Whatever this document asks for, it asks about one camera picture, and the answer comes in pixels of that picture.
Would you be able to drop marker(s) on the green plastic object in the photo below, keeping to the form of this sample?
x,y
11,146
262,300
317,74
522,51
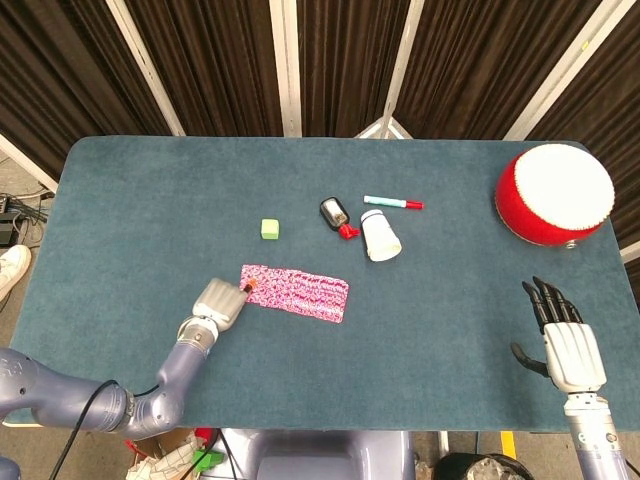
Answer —
x,y
210,459

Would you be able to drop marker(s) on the white cup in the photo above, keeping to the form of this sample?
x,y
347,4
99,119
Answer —
x,y
380,237

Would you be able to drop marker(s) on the right purple robot arm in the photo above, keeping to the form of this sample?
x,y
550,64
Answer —
x,y
595,440

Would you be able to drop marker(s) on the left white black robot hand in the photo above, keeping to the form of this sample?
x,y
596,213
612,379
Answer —
x,y
220,302

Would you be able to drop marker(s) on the left purple robot arm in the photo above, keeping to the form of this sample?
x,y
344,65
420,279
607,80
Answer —
x,y
50,395

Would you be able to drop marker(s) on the black waste bin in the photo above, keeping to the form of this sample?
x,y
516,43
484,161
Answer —
x,y
480,467

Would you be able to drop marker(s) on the blue felt table mat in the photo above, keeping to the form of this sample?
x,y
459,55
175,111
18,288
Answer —
x,y
150,200

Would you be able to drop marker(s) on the cardboard box with checked paper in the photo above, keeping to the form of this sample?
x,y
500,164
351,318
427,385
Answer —
x,y
160,457

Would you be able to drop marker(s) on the green foam cube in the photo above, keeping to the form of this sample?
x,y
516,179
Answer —
x,y
270,229

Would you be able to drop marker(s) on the pink knitted cloth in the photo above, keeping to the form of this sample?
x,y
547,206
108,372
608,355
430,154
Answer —
x,y
315,297

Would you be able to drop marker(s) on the teal marker with red cap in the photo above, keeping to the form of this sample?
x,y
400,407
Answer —
x,y
387,201

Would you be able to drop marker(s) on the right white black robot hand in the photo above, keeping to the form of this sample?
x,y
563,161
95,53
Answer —
x,y
575,355

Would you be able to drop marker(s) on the red drum with white skin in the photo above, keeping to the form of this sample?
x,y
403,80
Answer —
x,y
555,195

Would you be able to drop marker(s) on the white frame post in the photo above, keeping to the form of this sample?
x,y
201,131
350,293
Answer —
x,y
142,65
25,165
565,65
631,252
402,65
286,65

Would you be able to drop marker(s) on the purple robot base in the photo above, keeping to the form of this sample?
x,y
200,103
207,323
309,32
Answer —
x,y
325,455

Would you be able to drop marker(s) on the white shoe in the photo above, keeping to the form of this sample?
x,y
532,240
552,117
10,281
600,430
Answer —
x,y
12,267

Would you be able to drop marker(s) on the dark brown curtain panel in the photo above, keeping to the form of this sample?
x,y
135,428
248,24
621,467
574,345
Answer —
x,y
490,65
615,100
215,65
345,65
60,75

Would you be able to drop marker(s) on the white table leg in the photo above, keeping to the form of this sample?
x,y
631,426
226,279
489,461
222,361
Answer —
x,y
443,442

